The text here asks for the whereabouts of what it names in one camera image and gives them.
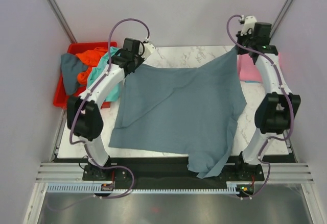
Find orange t-shirt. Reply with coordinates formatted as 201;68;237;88
76;47;108;85

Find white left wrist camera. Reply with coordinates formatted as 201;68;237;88
141;39;156;60

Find aluminium corner post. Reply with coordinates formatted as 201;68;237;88
270;0;295;38
46;0;77;43

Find red plastic bin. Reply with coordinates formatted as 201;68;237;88
53;42;108;109

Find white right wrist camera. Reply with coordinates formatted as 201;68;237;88
239;15;257;36

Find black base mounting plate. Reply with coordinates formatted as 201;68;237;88
81;155;264;191

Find slate blue t-shirt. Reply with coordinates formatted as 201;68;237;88
109;48;246;179

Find left aluminium corner post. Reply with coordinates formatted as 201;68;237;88
46;0;77;43

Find aluminium frame rails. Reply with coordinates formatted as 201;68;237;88
21;161;85;224

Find right aluminium corner post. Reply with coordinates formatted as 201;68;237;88
270;0;295;38

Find aqua t-shirt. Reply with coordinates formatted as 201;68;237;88
85;45;123;103

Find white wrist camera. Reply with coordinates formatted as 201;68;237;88
239;15;257;36
141;39;156;60

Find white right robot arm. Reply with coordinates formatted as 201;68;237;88
234;16;301;180

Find dark blue t-shirt in bin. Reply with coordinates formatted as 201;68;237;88
61;53;87;95

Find light blue slotted cable duct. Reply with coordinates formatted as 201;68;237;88
46;182;254;194

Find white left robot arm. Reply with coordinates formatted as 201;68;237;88
67;38;146;180

